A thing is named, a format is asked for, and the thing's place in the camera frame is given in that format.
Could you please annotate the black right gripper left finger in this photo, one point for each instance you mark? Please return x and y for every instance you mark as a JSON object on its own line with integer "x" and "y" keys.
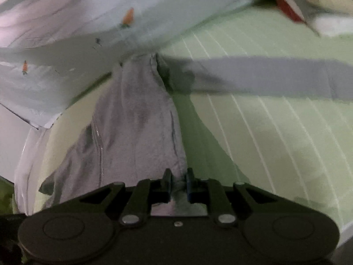
{"x": 144, "y": 195}

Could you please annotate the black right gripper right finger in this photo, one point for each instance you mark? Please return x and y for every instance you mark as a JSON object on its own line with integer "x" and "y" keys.
{"x": 212, "y": 194}

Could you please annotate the grey zip hoodie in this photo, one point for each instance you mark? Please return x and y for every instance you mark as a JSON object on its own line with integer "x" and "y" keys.
{"x": 275, "y": 123}

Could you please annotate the green grid cutting mat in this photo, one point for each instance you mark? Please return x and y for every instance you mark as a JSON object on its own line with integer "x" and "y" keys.
{"x": 256, "y": 31}

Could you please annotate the light blue printed bedsheet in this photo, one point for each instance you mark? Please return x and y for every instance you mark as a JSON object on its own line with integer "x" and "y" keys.
{"x": 53, "y": 50}

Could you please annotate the red folded garment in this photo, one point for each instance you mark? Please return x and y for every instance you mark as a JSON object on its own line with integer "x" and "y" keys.
{"x": 288, "y": 11}

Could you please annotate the white folded garment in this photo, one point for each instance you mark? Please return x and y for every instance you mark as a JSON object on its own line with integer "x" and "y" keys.
{"x": 322, "y": 21}

